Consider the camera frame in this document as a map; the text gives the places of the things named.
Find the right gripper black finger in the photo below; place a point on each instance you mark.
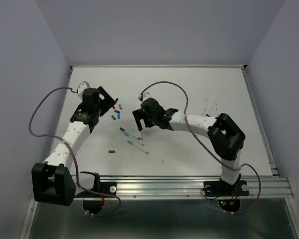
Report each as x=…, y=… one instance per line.
x=137, y=120
x=143, y=125

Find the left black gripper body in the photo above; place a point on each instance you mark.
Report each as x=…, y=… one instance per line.
x=105, y=104

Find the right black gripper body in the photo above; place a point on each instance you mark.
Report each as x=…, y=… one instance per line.
x=151, y=120

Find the dark green cap marker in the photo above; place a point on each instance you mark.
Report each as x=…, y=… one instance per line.
x=128, y=132

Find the light blue cap marker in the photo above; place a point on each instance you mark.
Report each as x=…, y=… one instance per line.
x=133, y=138

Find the teal green cap marker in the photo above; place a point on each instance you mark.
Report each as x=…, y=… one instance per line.
x=141, y=148

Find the grey cap marker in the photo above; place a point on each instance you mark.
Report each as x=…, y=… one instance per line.
x=216, y=113

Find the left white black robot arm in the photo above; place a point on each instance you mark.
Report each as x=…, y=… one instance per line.
x=56, y=179

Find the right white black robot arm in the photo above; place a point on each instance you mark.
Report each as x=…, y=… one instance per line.
x=226, y=138

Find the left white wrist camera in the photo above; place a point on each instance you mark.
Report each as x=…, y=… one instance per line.
x=81, y=87

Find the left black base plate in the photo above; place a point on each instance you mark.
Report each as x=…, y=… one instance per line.
x=99, y=201

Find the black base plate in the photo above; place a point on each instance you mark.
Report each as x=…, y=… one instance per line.
x=227, y=195
x=99, y=201

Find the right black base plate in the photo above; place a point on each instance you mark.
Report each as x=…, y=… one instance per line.
x=227, y=195

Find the aluminium right side rail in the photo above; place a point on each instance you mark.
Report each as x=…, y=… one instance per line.
x=270, y=157

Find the aluminium rail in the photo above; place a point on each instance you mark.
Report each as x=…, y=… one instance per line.
x=185, y=188
x=270, y=157

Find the aluminium front rail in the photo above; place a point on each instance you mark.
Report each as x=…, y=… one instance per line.
x=185, y=188

